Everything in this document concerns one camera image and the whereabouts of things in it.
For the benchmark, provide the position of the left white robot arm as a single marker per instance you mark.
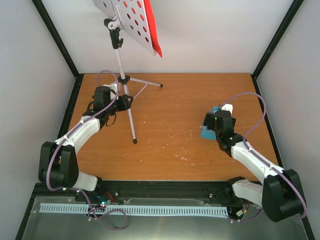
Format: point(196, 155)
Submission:
point(58, 165)

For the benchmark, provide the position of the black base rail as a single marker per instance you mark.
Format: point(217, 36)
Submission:
point(212, 192)

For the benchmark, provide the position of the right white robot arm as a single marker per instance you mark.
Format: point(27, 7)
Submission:
point(279, 192)

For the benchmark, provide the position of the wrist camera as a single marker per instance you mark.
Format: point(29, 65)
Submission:
point(114, 88)
point(226, 107)

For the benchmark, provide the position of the blue metronome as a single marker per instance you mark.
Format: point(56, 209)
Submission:
point(208, 134)

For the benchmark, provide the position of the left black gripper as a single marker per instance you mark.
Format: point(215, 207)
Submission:
point(124, 104)

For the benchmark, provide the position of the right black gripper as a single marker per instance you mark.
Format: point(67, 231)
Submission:
point(209, 121)

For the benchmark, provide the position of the light blue slotted cable duct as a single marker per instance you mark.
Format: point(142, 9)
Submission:
point(137, 210)

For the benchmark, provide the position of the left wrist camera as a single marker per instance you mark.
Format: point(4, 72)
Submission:
point(114, 88)

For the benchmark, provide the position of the red cloth on stand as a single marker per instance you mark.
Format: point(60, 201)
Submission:
point(152, 27)

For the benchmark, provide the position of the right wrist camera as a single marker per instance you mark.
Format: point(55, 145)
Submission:
point(226, 107)

